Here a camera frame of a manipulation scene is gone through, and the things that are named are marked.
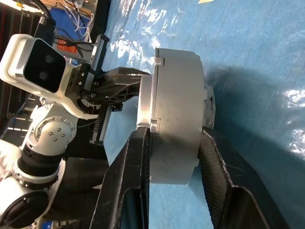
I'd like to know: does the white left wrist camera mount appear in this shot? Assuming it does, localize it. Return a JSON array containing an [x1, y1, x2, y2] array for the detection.
[[0, 34, 100, 120]]

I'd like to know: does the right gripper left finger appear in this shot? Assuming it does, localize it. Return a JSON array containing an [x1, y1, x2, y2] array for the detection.
[[89, 126, 152, 229]]

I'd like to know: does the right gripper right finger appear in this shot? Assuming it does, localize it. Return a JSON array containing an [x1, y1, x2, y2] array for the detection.
[[199, 126, 289, 229]]

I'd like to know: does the blue table mat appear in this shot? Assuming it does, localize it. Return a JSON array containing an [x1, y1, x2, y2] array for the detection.
[[104, 0, 305, 229]]

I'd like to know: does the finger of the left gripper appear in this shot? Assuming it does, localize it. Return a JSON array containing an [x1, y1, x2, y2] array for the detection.
[[99, 67, 153, 84], [91, 82, 142, 106]]

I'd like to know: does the orange box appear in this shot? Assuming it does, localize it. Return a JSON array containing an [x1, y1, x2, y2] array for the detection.
[[54, 39, 81, 57]]

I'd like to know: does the round metal mechanical part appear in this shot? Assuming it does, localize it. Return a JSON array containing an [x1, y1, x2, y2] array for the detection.
[[152, 47, 217, 186]]

